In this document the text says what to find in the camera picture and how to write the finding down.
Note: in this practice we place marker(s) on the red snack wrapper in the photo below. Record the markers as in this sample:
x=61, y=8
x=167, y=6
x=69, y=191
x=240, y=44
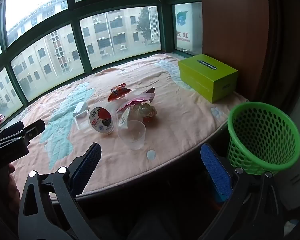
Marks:
x=117, y=92

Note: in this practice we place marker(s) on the lime green cardboard box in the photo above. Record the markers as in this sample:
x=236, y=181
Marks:
x=205, y=67

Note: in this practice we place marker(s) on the person's left hand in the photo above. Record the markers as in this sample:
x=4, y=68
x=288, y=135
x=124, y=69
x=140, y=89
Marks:
x=14, y=187

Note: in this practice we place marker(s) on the pink printed blanket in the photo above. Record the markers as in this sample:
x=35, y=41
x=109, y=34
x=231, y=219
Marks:
x=165, y=135

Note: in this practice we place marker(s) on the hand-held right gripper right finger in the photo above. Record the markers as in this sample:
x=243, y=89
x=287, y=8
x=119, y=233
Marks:
x=215, y=170

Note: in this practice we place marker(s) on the white outdoor air conditioner unit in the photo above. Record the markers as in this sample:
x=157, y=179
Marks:
x=190, y=30

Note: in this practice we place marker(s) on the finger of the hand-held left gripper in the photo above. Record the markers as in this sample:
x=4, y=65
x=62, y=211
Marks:
x=11, y=128
x=35, y=128

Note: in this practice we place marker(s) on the clear plastic tray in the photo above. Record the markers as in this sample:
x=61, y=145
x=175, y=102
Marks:
x=82, y=123

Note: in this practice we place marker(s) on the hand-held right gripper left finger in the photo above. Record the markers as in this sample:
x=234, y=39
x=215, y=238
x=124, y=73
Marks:
x=92, y=158

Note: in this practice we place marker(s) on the strawberry label yogurt cup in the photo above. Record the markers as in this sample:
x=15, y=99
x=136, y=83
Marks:
x=101, y=120

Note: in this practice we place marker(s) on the clear plastic cup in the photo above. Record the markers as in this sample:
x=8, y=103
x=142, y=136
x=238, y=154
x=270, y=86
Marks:
x=132, y=140

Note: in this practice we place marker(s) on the brown wooden cabinet panel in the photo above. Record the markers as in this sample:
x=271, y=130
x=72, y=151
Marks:
x=230, y=30

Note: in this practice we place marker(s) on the clear golden wrapper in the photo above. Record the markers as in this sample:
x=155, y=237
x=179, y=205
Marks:
x=145, y=111

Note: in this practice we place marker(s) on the green mesh plastic basket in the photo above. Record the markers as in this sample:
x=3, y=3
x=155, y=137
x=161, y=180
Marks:
x=265, y=140

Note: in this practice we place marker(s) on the grey apartment building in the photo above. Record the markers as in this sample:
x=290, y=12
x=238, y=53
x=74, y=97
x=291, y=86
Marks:
x=57, y=50

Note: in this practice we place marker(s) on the pink snack wrapper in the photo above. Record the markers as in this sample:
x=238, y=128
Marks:
x=142, y=97

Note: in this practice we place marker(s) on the green window frame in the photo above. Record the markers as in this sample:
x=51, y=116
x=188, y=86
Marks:
x=75, y=30

